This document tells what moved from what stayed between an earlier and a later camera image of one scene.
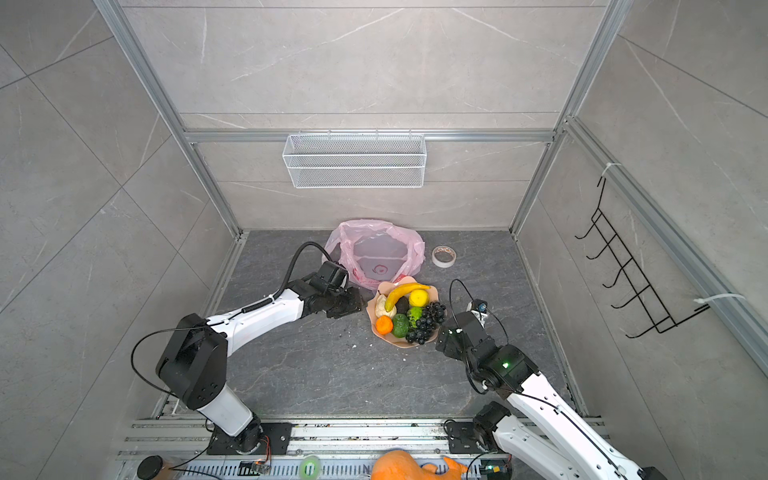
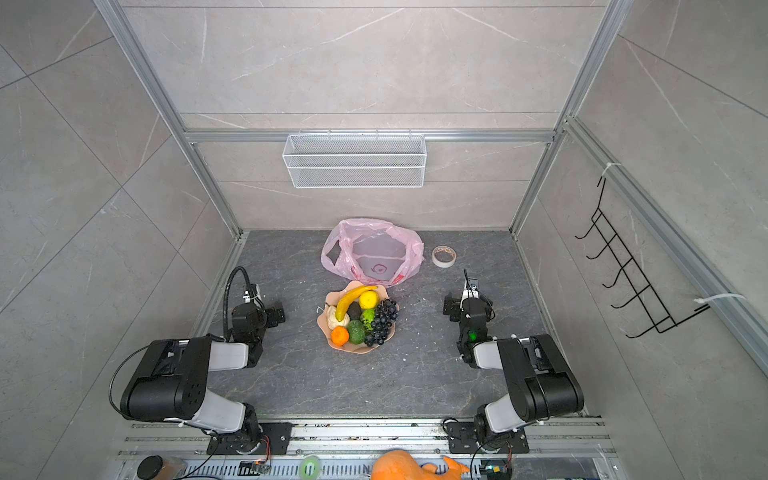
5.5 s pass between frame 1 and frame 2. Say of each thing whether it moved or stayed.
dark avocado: moved
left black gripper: moved
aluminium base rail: stayed
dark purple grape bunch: moved
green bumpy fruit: moved
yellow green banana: moved
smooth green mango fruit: moved
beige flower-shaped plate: moved
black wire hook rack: stayed
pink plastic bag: stayed
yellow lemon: moved
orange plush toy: stayed
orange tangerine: moved
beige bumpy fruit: moved
